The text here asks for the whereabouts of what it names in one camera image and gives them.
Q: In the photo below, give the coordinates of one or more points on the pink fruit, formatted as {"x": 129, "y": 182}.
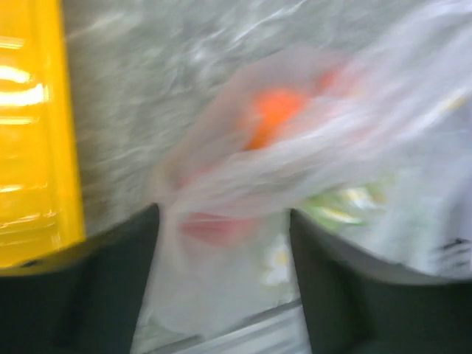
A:
{"x": 217, "y": 230}

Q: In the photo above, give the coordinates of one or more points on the yellow plastic tray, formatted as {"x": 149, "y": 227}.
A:
{"x": 41, "y": 202}

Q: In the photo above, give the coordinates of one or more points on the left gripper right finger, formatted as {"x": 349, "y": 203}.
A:
{"x": 356, "y": 303}

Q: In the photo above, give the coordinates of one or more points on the clear plastic bag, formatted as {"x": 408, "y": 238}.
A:
{"x": 396, "y": 114}

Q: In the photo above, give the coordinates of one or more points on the light green fruit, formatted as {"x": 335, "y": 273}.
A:
{"x": 336, "y": 209}

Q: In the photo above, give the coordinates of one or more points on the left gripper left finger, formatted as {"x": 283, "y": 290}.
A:
{"x": 83, "y": 299}

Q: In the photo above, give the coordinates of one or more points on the orange fruit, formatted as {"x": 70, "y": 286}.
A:
{"x": 270, "y": 110}

